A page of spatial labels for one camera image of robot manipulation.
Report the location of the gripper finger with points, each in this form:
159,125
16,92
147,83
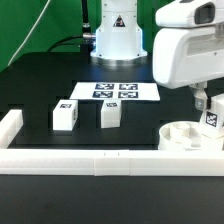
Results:
202,101

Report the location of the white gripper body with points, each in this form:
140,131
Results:
189,48

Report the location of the white round stool seat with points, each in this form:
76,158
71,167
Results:
187,136

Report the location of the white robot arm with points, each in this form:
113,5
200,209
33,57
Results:
119,39

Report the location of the white sheet with markers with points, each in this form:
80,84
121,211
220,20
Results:
115,90

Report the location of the white U-shaped fence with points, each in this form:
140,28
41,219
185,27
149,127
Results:
101,162

